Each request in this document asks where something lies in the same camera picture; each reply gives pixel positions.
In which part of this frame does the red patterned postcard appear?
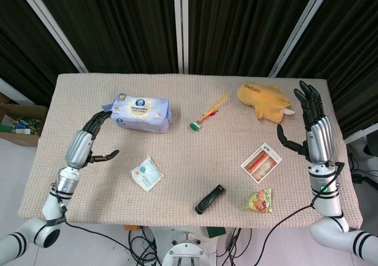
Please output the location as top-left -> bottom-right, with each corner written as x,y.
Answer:
240,142 -> 284,184

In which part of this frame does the beige woven tablecloth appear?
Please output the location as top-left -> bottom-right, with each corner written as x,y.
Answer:
18,73 -> 364,230

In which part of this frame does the black pleated curtain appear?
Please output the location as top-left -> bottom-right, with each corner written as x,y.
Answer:
187,0 -> 322,75
30,0 -> 181,74
0,0 -> 81,108
275,0 -> 378,140

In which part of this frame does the black office chair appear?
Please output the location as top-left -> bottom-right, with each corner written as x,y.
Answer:
362,129 -> 378,158

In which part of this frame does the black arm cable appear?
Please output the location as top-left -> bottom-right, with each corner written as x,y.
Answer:
57,199 -> 126,229
263,161 -> 345,266

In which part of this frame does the small white wipe packet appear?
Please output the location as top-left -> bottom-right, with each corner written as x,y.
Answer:
131,157 -> 165,193

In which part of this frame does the black stapler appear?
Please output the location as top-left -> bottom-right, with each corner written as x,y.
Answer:
194,184 -> 225,215

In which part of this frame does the white partition post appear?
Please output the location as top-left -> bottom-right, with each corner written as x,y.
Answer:
268,0 -> 338,78
19,0 -> 89,74
173,0 -> 190,74

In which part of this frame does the yellow plush toy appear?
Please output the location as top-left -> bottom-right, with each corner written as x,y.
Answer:
236,82 -> 296,123

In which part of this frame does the brown cardboard box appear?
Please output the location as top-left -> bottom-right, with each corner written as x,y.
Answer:
0,102 -> 48,147

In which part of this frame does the green snack packet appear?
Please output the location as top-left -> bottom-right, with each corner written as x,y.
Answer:
239,187 -> 273,214

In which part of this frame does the black floor cable bundle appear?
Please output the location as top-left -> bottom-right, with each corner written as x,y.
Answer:
128,226 -> 162,266

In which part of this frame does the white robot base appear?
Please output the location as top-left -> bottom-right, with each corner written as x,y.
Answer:
161,229 -> 219,266

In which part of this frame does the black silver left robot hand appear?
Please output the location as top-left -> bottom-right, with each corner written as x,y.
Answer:
64,110 -> 120,170

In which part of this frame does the light purple tissue pack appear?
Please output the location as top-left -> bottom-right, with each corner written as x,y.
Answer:
102,92 -> 173,134

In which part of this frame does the feather shuttlecock green base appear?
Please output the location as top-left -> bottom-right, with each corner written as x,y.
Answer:
189,92 -> 230,132

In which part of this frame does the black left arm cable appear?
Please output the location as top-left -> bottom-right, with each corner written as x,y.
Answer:
57,199 -> 126,229

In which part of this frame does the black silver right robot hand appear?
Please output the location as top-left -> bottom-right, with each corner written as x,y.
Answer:
276,80 -> 337,164

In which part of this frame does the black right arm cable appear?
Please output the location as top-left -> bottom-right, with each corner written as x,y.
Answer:
263,161 -> 345,266

